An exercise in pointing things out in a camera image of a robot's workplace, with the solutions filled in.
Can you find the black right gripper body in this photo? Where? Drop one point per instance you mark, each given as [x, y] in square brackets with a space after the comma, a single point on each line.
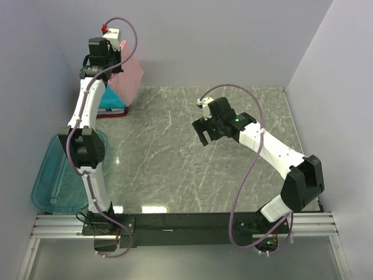
[212, 125]

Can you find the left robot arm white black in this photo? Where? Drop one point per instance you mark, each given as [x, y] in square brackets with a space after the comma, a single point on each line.
[83, 147]

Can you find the pink t shirt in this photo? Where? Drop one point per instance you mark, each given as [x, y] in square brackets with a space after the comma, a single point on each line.
[126, 83]

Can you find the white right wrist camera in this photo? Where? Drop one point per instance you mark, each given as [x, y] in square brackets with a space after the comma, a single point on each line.
[204, 105]

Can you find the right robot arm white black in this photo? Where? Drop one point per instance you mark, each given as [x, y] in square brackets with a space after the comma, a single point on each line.
[303, 177]

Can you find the folded dark red t shirt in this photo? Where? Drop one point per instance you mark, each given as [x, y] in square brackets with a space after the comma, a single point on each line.
[113, 115]

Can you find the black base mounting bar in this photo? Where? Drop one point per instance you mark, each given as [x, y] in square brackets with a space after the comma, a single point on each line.
[177, 229]

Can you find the folded teal t shirt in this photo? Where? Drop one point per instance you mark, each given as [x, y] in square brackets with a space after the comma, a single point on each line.
[110, 100]

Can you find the aluminium extrusion rail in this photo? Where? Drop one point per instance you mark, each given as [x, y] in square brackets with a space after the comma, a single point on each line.
[311, 224]

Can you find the folded white t shirt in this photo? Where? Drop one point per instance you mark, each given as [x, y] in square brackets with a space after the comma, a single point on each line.
[102, 111]

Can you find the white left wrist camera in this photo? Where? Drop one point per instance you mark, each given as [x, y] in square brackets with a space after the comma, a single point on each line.
[113, 36]

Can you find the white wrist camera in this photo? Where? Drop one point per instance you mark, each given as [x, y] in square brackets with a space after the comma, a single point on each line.
[113, 36]
[204, 105]

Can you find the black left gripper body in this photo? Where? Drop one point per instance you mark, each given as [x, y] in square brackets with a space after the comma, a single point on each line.
[115, 57]

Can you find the teal transparent plastic bin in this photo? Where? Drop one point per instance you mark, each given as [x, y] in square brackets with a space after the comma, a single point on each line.
[57, 188]

